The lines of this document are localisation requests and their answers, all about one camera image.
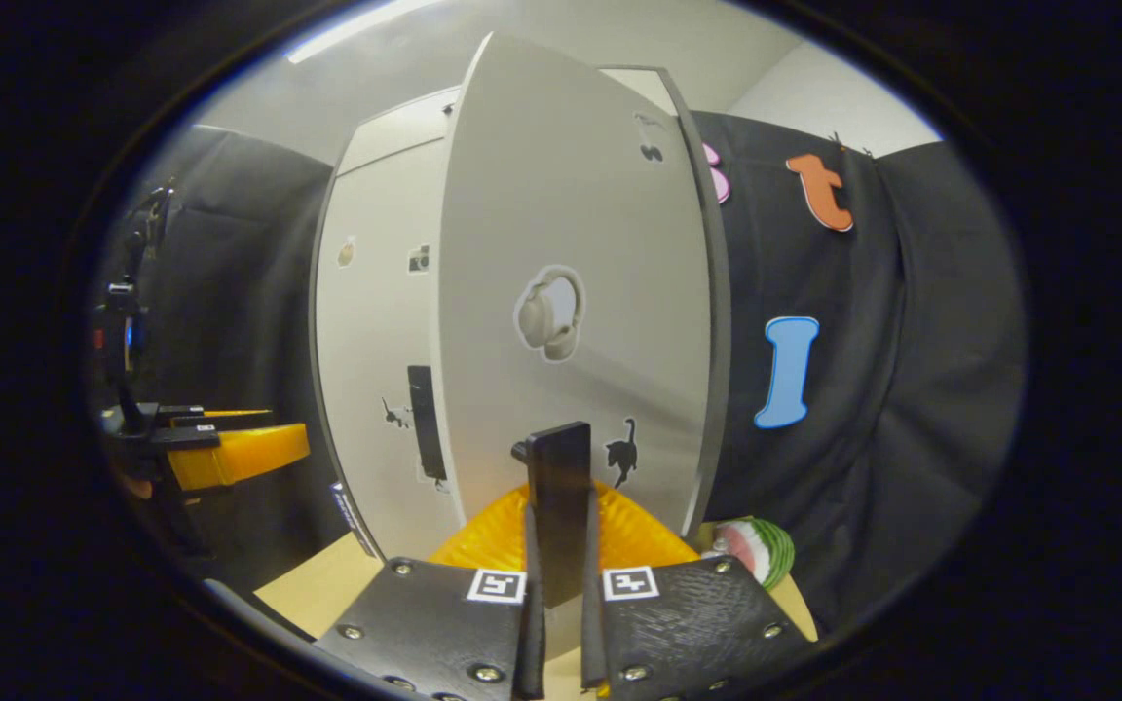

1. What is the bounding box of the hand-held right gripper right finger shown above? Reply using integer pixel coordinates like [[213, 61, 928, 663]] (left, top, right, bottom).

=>
[[580, 482, 810, 701]]

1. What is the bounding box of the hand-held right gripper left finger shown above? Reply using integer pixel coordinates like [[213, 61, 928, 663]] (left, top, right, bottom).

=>
[[313, 484, 547, 701]]

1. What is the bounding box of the white cabinet door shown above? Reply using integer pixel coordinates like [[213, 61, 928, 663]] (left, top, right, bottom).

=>
[[313, 146, 465, 561], [439, 31, 718, 546]]

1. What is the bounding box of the white double-door shoe cabinet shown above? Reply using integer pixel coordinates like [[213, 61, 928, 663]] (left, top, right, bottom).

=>
[[311, 63, 732, 566]]

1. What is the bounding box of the black backdrop cloth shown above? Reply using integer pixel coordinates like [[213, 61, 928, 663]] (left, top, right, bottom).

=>
[[873, 141, 1028, 605], [89, 127, 348, 585], [692, 112, 903, 624]]

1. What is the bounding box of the watermelon slice toy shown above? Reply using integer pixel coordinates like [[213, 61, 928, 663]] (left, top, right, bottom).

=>
[[712, 518, 796, 590]]

